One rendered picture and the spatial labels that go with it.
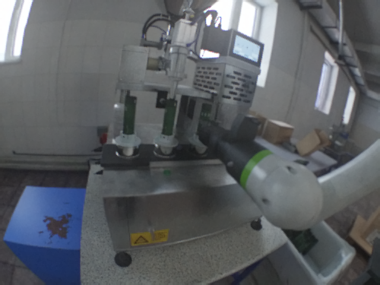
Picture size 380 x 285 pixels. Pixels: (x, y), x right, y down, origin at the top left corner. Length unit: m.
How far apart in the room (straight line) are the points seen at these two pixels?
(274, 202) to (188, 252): 0.41
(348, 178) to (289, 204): 0.18
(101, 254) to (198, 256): 0.32
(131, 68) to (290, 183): 0.48
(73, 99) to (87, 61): 0.44
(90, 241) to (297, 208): 0.58
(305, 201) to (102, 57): 1.92
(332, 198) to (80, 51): 2.08
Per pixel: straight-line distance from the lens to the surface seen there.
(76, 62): 1.98
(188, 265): 0.57
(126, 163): 0.44
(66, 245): 0.82
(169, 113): 0.44
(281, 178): 0.26
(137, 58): 0.52
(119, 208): 0.38
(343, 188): 0.38
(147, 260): 0.57
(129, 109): 0.42
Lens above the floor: 1.26
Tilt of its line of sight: 22 degrees down
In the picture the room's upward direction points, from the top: 11 degrees clockwise
